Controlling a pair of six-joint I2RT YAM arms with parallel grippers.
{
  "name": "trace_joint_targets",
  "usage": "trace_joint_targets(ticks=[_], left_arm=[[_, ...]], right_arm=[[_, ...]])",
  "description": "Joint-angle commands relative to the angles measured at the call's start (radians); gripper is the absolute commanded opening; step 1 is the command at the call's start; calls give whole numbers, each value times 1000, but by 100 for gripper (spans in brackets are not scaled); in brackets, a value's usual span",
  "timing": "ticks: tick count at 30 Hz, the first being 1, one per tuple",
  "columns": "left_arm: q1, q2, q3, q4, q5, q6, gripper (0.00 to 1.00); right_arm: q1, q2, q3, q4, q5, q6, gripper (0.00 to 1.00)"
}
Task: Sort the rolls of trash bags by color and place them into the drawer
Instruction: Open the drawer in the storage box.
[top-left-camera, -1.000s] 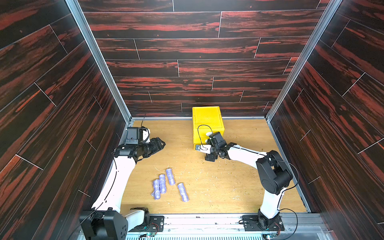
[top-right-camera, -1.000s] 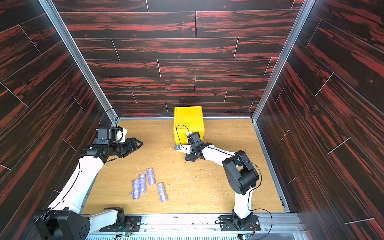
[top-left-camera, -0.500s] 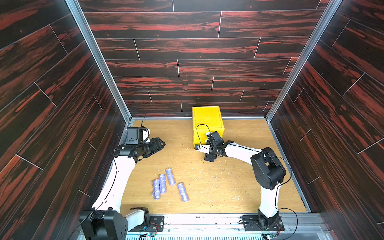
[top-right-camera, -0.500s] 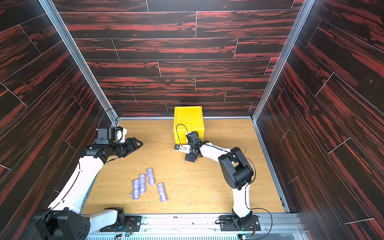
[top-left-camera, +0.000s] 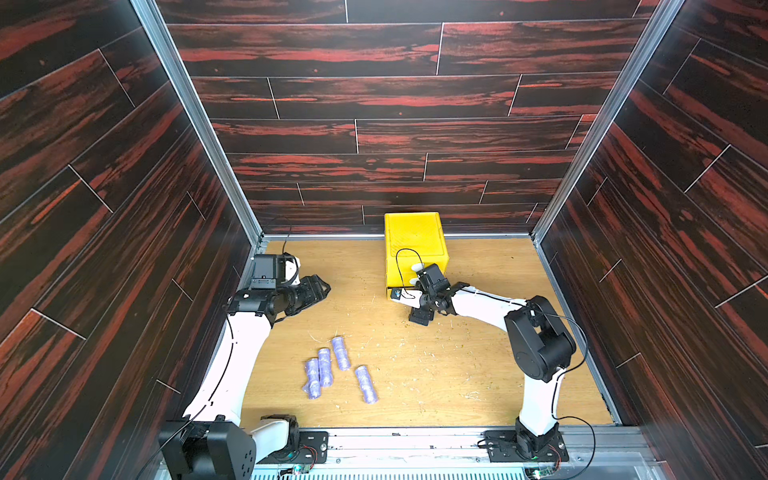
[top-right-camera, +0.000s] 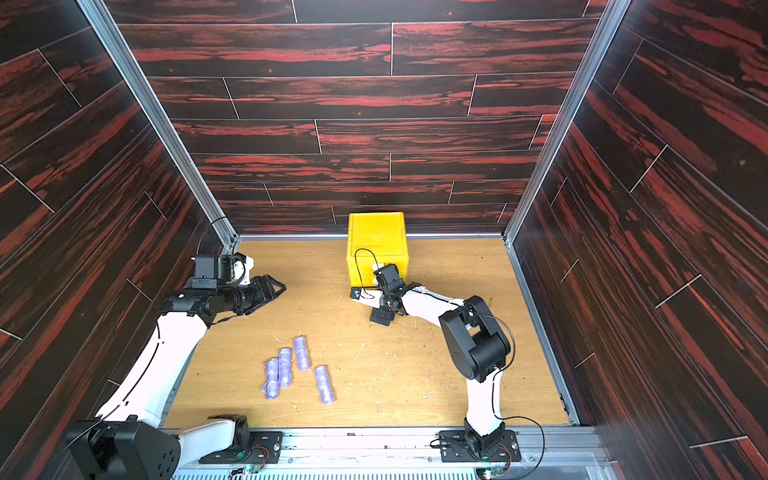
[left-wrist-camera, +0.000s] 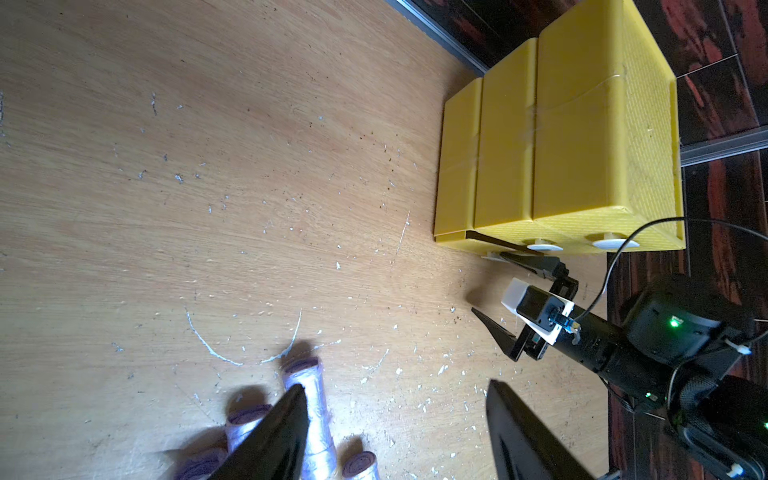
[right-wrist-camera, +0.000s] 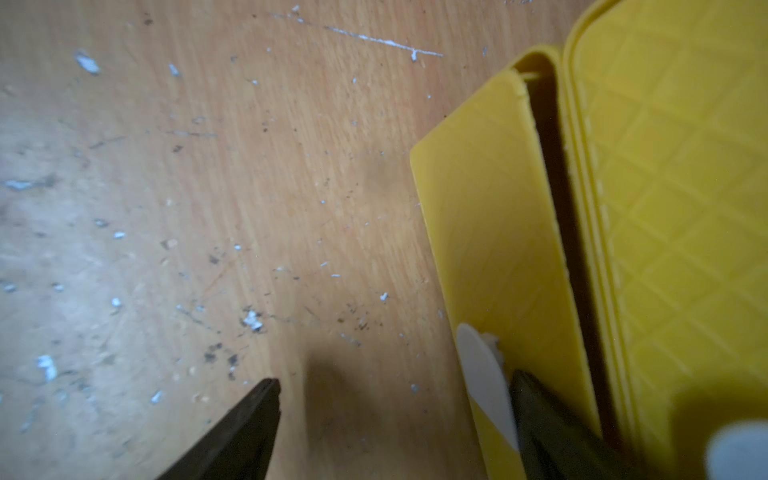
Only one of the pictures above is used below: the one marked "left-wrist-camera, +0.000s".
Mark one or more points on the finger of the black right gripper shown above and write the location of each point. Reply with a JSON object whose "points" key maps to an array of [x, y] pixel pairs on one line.
{"points": [[510, 345], [547, 267]]}

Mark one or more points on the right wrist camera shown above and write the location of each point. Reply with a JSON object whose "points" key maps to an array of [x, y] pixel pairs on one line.
{"points": [[545, 313]]}

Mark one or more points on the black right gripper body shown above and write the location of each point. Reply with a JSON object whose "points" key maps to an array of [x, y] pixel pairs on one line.
{"points": [[628, 356]]}

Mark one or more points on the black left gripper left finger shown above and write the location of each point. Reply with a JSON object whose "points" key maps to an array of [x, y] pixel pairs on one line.
{"points": [[275, 448]]}

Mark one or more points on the yellow plastic drawer box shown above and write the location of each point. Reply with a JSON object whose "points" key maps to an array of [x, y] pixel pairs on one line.
{"points": [[569, 144]]}

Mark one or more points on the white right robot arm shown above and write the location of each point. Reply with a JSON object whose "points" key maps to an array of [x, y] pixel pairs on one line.
{"points": [[674, 351]]}

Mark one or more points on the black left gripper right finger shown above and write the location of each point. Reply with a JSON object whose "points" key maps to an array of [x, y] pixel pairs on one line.
{"points": [[522, 446]]}

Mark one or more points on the purple trash bag roll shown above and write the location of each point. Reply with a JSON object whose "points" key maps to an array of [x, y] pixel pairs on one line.
{"points": [[362, 466], [201, 466], [240, 424], [320, 456]]}

